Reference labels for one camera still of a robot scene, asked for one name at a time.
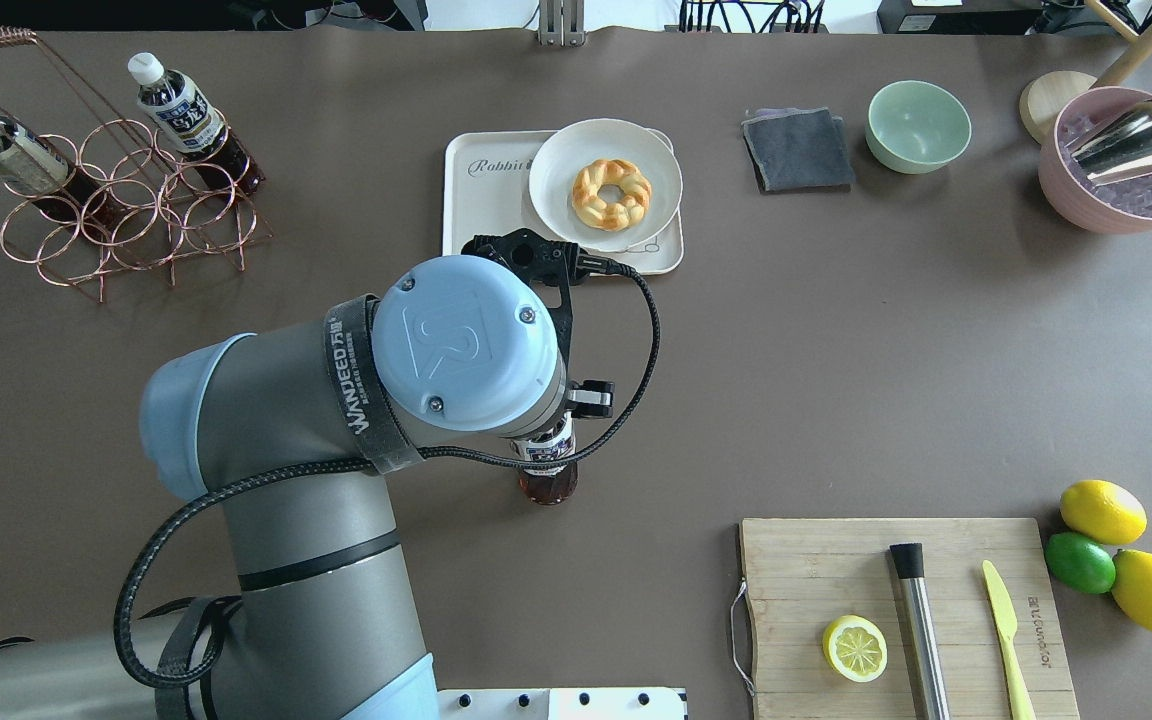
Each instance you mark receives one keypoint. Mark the white plate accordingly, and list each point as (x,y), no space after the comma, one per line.
(561,157)

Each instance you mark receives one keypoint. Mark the half lemon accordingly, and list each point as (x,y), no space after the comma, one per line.
(855,648)

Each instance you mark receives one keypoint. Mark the white serving tray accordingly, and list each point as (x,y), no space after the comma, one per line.
(487,191)

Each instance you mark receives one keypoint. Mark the green bowl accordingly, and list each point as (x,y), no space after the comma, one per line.
(915,127)

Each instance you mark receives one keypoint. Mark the copper wire bottle rack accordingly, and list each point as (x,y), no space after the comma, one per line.
(170,215)

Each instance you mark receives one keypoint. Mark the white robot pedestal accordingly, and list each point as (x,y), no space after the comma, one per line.
(619,702)

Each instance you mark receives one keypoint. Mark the tea bottle front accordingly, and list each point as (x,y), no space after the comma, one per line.
(193,126)

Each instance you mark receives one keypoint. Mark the metal muddler tool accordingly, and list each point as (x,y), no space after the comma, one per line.
(929,679)

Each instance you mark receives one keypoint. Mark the yellow plastic knife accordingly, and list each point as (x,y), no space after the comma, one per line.
(1006,625)

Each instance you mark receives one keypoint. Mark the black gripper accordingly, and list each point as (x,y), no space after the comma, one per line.
(591,398)

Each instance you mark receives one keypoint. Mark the tea bottle back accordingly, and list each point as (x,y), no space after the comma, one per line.
(56,186)

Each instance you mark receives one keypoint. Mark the grey folded cloth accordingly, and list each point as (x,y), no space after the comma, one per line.
(797,149)

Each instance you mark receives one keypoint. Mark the yellow donut pastry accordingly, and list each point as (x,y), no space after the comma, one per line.
(611,195)

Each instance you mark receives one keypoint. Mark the wooden cup tree stand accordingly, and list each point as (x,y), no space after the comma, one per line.
(1047,95)

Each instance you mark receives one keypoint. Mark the pink bowl with ice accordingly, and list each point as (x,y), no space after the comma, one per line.
(1119,208)

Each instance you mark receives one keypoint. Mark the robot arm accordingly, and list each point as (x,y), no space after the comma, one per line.
(279,590)

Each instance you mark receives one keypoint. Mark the metal ice scoop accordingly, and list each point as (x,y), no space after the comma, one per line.
(1120,151)

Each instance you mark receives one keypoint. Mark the green lime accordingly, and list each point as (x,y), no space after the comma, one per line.
(1080,563)

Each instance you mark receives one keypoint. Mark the wooden cutting board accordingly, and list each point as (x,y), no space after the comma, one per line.
(801,574)

